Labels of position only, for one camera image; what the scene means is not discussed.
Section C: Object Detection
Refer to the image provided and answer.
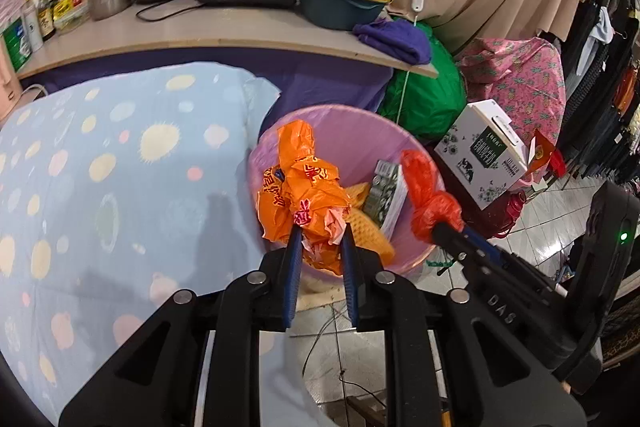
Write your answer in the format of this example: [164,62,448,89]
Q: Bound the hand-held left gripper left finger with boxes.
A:
[59,227,306,427]

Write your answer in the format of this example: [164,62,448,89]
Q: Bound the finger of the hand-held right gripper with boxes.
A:
[457,227,568,295]
[431,222,501,266]

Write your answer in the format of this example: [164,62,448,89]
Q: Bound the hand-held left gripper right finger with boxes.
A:
[340,229,587,427]

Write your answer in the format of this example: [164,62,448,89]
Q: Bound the red plastic bag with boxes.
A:
[400,150,463,243]

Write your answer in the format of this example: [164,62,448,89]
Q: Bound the orange foam fruit net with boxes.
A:
[345,182,396,260]

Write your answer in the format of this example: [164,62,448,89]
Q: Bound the orange printed plastic bag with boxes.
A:
[256,120,353,275]

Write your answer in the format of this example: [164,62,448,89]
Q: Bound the green paste box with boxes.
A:
[362,159,411,230]

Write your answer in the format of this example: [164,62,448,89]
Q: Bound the pink trash bin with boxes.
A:
[246,104,446,280]

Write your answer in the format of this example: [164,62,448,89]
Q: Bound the red water bottle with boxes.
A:
[492,191,528,239]

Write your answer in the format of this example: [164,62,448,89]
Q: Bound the white carton box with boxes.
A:
[433,100,533,211]

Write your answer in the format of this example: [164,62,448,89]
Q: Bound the red paper packet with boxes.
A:
[529,129,567,178]

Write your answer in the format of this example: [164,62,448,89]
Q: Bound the green plastic bag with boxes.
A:
[377,22,468,142]

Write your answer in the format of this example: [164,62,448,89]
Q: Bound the pink printed cloth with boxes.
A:
[457,37,568,188]

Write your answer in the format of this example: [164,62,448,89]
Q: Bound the light blue dotted blanket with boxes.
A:
[0,62,321,427]

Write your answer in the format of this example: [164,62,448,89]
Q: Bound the purple sheet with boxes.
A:
[20,47,396,114]

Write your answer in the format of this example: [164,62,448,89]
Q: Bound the purple cloth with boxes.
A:
[352,18,433,65]

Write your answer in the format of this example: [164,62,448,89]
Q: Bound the rack of hanging clothes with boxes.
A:
[555,0,640,198]

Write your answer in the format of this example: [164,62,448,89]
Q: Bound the blue basin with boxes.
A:
[297,0,388,32]

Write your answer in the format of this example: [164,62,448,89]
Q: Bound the pink kettle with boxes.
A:
[0,42,24,118]

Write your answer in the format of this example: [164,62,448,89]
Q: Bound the dark sauce bottle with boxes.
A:
[37,0,57,42]

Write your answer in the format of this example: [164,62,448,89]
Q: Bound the green label can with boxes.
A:
[2,19,33,72]

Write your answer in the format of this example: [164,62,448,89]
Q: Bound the white jar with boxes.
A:
[22,2,45,52]

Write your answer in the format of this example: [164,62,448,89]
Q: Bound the white cord with switch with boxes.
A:
[399,0,432,120]

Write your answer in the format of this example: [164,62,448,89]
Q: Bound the black power cable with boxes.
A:
[136,0,202,22]

